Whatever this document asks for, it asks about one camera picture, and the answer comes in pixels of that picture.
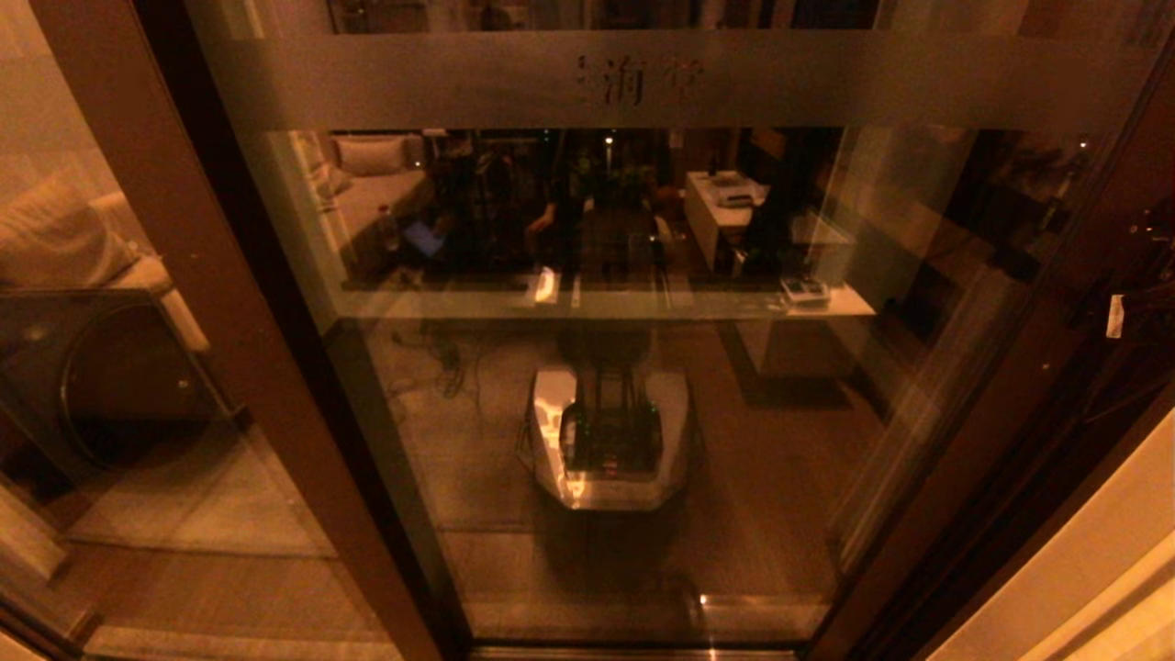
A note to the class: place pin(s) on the dark stone window sill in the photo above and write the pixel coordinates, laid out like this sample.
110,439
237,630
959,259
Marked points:
459,284

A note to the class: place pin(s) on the brown framed sliding glass door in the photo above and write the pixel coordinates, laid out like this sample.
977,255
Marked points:
459,83

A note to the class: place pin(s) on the dark metal floor track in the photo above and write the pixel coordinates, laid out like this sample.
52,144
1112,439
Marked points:
551,655

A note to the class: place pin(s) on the dark front-load washing machine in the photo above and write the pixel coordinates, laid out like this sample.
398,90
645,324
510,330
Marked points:
138,386

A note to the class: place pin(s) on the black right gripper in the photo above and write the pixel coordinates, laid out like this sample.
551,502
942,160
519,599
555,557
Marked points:
1143,317

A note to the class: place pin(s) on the dark brown door jamb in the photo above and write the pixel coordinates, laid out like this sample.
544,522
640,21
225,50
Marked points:
1056,514

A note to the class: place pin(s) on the brown framed fixed glass panel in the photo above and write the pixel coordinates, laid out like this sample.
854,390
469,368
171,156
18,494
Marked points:
211,248

